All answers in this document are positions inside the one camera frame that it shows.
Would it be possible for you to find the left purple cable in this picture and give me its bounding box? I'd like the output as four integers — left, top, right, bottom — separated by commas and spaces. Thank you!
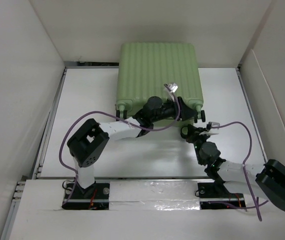
58, 86, 181, 208

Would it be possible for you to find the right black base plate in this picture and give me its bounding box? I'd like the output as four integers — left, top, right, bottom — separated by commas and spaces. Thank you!
195, 182, 246, 210

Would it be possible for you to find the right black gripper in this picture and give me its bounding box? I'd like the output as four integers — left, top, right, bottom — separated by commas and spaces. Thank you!
185, 124, 211, 165

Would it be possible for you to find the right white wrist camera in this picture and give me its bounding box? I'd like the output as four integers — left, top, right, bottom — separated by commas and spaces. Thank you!
200, 121, 221, 137

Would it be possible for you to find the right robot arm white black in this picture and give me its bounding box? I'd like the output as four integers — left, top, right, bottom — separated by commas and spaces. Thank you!
180, 123, 285, 212

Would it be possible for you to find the green suitcase with blue lining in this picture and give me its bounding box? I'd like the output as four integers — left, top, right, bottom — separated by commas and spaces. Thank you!
115, 42, 206, 122

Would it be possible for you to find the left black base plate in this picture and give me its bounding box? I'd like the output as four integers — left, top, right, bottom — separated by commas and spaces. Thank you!
61, 180, 110, 211

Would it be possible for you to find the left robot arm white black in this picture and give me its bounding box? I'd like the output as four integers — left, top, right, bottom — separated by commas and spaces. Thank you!
64, 96, 206, 199

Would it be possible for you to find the silver tape strip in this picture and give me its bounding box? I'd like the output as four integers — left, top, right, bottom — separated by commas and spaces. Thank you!
108, 180, 200, 211

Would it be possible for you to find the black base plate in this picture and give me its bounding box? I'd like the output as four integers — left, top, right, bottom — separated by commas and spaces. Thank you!
195, 182, 246, 210
61, 180, 110, 211

